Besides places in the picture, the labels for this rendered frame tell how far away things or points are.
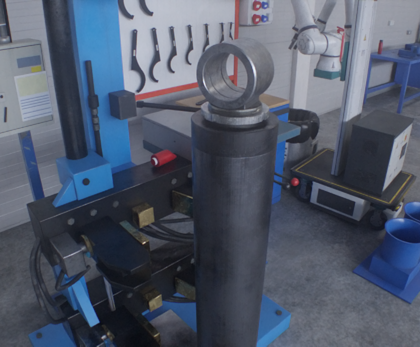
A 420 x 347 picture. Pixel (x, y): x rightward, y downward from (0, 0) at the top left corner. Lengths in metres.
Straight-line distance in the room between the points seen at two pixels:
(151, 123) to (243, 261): 0.98
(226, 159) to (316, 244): 2.18
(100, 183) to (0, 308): 1.50
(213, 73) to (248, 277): 0.55
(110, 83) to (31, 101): 0.48
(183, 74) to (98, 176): 2.47
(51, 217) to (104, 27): 0.71
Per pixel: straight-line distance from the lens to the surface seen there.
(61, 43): 1.34
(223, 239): 0.95
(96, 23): 1.47
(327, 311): 2.46
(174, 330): 2.08
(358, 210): 3.13
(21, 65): 1.81
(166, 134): 1.70
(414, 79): 7.86
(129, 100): 1.47
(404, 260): 2.66
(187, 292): 1.81
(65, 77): 1.36
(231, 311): 1.13
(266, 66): 0.86
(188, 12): 3.69
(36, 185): 2.07
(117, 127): 1.57
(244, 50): 0.81
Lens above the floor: 1.76
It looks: 27 degrees down
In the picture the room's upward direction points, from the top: straight up
